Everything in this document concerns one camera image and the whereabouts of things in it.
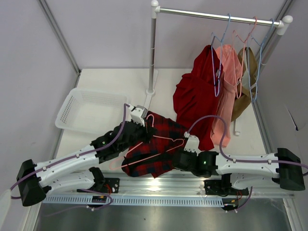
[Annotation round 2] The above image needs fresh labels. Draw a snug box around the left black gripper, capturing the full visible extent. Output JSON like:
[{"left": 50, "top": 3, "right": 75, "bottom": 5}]
[{"left": 119, "top": 118, "right": 156, "bottom": 152}]

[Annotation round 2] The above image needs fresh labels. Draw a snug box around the pink wire hanger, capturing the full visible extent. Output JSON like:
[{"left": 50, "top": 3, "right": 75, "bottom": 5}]
[{"left": 109, "top": 114, "right": 185, "bottom": 171}]

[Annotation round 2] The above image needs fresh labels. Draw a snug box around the red navy plaid skirt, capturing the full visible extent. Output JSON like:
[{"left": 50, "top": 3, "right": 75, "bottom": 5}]
[{"left": 121, "top": 110, "right": 191, "bottom": 179}]

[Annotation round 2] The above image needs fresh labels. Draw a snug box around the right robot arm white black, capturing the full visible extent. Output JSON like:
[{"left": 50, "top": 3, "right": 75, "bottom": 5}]
[{"left": 172, "top": 148, "right": 306, "bottom": 194}]

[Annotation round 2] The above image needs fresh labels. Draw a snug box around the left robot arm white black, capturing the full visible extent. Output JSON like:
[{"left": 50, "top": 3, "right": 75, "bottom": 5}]
[{"left": 16, "top": 121, "right": 157, "bottom": 207}]

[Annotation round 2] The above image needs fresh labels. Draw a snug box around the white plastic basket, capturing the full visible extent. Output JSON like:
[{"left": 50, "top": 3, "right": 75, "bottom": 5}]
[{"left": 55, "top": 88, "right": 130, "bottom": 135}]

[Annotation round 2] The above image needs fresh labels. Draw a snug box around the red dress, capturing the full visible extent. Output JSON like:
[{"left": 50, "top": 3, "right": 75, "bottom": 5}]
[{"left": 172, "top": 44, "right": 223, "bottom": 150}]

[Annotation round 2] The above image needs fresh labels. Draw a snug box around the pink garment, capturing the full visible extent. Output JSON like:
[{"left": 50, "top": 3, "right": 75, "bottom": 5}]
[{"left": 211, "top": 44, "right": 243, "bottom": 147}]

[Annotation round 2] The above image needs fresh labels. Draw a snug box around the tan brown garment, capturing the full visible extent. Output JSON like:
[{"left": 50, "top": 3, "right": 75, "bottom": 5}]
[{"left": 231, "top": 48, "right": 257, "bottom": 122}]

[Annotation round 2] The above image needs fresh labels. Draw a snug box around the metal clothes rack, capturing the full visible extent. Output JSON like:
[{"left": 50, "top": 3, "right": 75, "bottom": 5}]
[{"left": 141, "top": 0, "right": 294, "bottom": 137}]

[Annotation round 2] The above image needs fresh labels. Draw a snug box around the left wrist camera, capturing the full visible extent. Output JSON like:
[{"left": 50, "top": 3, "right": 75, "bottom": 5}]
[{"left": 128, "top": 104, "right": 148, "bottom": 127}]

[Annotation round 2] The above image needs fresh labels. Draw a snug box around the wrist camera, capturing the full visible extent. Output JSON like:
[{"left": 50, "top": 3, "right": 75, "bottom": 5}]
[
  {"left": 128, "top": 104, "right": 148, "bottom": 127},
  {"left": 184, "top": 131, "right": 201, "bottom": 154}
]

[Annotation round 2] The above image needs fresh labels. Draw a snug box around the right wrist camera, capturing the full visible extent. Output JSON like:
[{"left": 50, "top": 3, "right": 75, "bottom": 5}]
[{"left": 184, "top": 131, "right": 201, "bottom": 154}]

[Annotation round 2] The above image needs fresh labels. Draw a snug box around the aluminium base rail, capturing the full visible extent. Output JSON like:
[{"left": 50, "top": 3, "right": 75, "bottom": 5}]
[{"left": 96, "top": 170, "right": 295, "bottom": 199}]

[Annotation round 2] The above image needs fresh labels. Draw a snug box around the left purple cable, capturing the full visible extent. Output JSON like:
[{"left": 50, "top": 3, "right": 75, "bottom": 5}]
[{"left": 11, "top": 103, "right": 132, "bottom": 200}]

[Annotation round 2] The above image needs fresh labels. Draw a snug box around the purple cable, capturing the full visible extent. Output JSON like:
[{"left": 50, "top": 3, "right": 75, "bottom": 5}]
[
  {"left": 11, "top": 103, "right": 132, "bottom": 200},
  {"left": 187, "top": 115, "right": 308, "bottom": 178}
]

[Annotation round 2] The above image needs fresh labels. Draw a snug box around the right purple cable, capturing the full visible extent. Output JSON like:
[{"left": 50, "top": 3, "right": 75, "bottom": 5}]
[{"left": 187, "top": 115, "right": 308, "bottom": 178}]

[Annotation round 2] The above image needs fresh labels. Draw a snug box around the white slotted cable duct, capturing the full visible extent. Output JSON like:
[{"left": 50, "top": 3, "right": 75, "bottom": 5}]
[{"left": 43, "top": 194, "right": 224, "bottom": 207}]

